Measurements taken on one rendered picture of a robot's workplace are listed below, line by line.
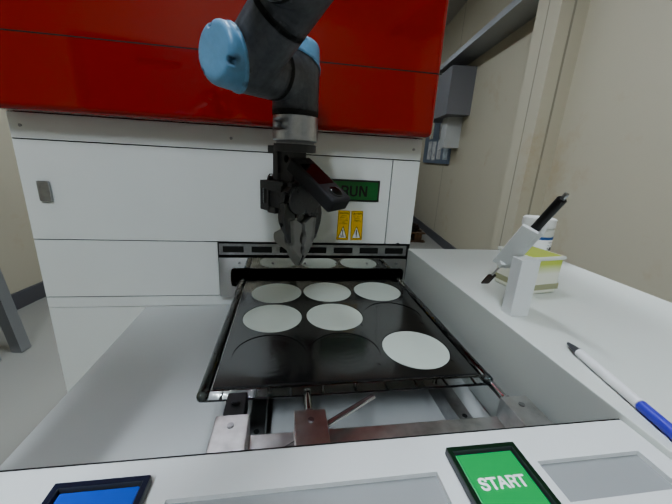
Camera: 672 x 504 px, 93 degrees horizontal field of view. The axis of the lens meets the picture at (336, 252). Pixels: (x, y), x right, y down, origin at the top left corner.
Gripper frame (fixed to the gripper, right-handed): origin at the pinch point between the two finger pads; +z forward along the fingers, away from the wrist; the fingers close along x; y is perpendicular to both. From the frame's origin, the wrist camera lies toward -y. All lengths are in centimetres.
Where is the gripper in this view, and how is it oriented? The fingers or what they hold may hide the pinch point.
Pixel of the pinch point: (300, 259)
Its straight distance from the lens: 59.0
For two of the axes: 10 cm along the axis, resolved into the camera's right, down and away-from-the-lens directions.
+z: -0.5, 9.6, 2.8
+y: -7.6, -2.2, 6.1
